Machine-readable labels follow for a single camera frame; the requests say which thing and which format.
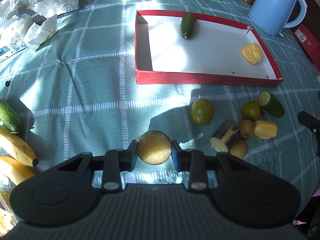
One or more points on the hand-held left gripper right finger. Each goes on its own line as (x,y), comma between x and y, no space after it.
(176,158)

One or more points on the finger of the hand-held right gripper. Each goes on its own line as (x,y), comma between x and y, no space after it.
(307,120)

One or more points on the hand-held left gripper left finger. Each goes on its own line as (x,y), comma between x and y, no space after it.
(132,156)

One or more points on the brown round fruit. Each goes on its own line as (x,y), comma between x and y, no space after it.
(246,128)
(239,150)
(154,148)

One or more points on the cut green cucumber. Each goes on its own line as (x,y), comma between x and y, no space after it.
(272,106)

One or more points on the yellow starfruit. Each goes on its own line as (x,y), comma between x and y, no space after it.
(266,129)

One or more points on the eggplant piece with pale flesh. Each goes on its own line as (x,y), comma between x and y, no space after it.
(220,143)

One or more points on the green tomato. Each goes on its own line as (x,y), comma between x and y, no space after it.
(251,111)
(202,111)

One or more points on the short eggplant stub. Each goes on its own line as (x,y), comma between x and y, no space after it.
(225,129)

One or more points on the red cardboard tray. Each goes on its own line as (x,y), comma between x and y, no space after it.
(200,78)

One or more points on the red book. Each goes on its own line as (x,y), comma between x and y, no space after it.
(308,43)

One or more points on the green checked tablecloth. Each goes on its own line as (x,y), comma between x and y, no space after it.
(87,92)

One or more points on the yellow pepper piece in box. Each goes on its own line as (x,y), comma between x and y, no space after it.
(251,53)

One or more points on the yellow banana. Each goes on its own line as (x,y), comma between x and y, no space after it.
(13,170)
(17,146)

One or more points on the light blue electric kettle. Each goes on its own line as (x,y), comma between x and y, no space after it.
(272,7)

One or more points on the light green striped cucumber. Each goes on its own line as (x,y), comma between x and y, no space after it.
(8,116)

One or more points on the dark green whole cucumber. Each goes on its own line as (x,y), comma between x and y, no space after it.
(188,26)

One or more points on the clear plastic bag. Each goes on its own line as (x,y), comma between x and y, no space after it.
(6,205)

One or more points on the white crumpled plastic bag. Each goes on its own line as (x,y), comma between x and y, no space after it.
(41,31)

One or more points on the packet with cat print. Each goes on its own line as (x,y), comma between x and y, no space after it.
(12,37)

